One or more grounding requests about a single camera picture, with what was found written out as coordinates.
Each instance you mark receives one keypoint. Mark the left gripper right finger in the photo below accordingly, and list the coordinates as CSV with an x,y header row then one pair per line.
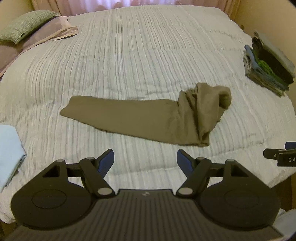
x,y
196,171

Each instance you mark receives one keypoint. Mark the pink curtain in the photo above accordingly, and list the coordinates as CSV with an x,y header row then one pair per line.
x,y
76,7

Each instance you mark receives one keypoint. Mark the mauve pillow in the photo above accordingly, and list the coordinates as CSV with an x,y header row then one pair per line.
x,y
55,29

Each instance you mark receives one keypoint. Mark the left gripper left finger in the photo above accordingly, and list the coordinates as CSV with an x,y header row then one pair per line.
x,y
93,172

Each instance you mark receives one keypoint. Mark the olive brown pants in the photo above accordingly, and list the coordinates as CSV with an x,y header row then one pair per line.
x,y
187,121

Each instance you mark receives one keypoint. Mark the striped grey bed quilt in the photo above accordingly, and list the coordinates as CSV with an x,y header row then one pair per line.
x,y
141,53

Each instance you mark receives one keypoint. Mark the light blue folded garment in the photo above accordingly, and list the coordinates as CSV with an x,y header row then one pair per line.
x,y
12,154

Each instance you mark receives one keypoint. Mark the stack of folded clothes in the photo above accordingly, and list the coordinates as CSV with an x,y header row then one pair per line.
x,y
268,66

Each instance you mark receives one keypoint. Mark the green checked pillow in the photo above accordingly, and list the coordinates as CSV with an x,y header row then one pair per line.
x,y
22,26

